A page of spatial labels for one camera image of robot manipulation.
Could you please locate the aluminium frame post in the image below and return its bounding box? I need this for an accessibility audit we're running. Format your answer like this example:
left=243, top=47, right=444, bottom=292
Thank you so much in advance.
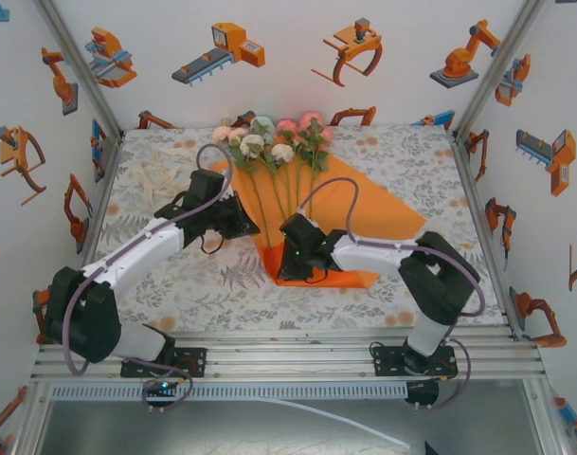
left=31, top=0, right=126, bottom=141
left=456, top=0, right=549, bottom=134

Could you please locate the orange wrapping paper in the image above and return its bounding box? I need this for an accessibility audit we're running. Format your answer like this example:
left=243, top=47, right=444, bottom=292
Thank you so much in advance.
left=207, top=151, right=427, bottom=289

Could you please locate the white slotted cable duct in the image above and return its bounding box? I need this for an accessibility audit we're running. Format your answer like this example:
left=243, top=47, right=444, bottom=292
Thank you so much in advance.
left=47, top=381, right=409, bottom=403

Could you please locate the small circuit board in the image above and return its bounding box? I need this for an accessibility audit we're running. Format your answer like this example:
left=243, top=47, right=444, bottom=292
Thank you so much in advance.
left=142, top=378, right=179, bottom=398

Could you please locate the cream printed ribbon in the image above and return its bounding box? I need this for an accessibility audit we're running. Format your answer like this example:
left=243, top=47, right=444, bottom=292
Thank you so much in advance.
left=129, top=147, right=194, bottom=205

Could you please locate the grey metal panel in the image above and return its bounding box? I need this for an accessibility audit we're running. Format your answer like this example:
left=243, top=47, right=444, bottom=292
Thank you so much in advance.
left=29, top=400, right=550, bottom=455

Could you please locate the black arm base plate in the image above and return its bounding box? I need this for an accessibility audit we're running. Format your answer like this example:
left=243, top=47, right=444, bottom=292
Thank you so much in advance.
left=120, top=347, right=208, bottom=379
left=371, top=344, right=460, bottom=379

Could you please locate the aluminium rail base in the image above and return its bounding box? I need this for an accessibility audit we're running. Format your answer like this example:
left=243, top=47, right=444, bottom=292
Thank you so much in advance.
left=29, top=330, right=548, bottom=383

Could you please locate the white artificial flower stem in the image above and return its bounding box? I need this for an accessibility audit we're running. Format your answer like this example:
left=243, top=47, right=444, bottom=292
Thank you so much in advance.
left=238, top=134, right=297, bottom=247

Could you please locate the aluminium table side rail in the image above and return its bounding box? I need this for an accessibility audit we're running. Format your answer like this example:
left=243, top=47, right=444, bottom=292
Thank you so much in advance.
left=451, top=130, right=524, bottom=341
left=74, top=132, right=126, bottom=266

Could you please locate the peach artificial flower stem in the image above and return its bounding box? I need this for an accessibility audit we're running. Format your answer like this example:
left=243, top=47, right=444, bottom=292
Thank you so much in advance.
left=210, top=123, right=251, bottom=170

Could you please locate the teal artificial flower stem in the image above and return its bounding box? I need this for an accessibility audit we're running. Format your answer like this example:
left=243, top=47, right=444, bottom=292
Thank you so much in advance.
left=248, top=115, right=289, bottom=222

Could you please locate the floral patterned table mat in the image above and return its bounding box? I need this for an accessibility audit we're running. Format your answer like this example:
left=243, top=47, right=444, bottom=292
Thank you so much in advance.
left=81, top=125, right=511, bottom=333

